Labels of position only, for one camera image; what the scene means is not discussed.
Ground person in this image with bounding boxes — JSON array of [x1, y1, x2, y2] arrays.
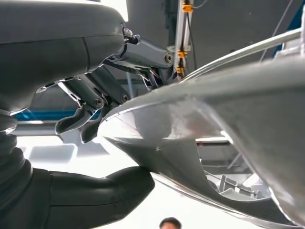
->
[[159, 217, 182, 229]]

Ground blue metal shelf rack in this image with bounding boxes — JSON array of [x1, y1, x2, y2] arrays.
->
[[13, 109, 102, 122]]

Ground metal pole yellow clips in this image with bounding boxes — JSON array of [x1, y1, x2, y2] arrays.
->
[[172, 0, 194, 81]]

